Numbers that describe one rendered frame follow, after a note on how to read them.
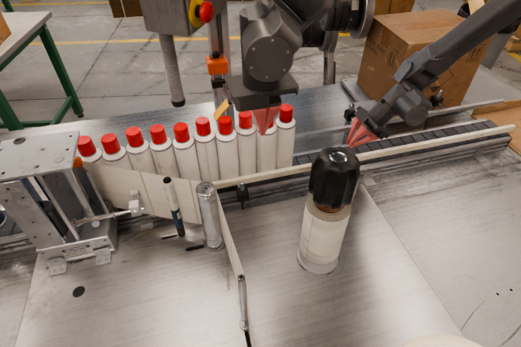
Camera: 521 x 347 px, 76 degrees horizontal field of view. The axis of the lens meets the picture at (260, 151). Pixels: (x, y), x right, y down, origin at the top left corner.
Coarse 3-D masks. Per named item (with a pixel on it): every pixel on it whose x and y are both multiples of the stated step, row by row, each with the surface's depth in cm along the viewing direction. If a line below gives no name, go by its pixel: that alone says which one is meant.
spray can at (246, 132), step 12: (240, 120) 79; (252, 120) 80; (240, 132) 80; (252, 132) 81; (240, 144) 83; (252, 144) 83; (240, 156) 86; (252, 156) 86; (240, 168) 89; (252, 168) 88
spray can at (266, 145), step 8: (272, 128) 81; (264, 136) 81; (272, 136) 81; (264, 144) 83; (272, 144) 83; (264, 152) 84; (272, 152) 85; (264, 160) 86; (272, 160) 87; (264, 168) 88; (272, 168) 89
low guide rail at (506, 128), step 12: (468, 132) 101; (480, 132) 101; (492, 132) 102; (504, 132) 104; (408, 144) 97; (420, 144) 97; (432, 144) 98; (444, 144) 100; (360, 156) 93; (372, 156) 94; (288, 168) 89; (300, 168) 90; (228, 180) 86; (240, 180) 87; (252, 180) 88
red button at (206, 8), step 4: (204, 4) 60; (208, 4) 60; (196, 8) 61; (200, 8) 60; (204, 8) 60; (208, 8) 60; (212, 8) 61; (196, 12) 61; (200, 12) 60; (204, 12) 60; (208, 12) 60; (212, 12) 62; (196, 16) 62; (200, 16) 61; (204, 16) 60; (208, 16) 61; (212, 16) 62; (204, 20) 61; (208, 20) 61
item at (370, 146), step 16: (448, 128) 108; (464, 128) 108; (480, 128) 108; (368, 144) 102; (384, 144) 102; (400, 144) 102; (448, 144) 102; (464, 144) 103; (304, 160) 97; (368, 160) 97; (288, 176) 92; (304, 176) 93; (16, 224) 80
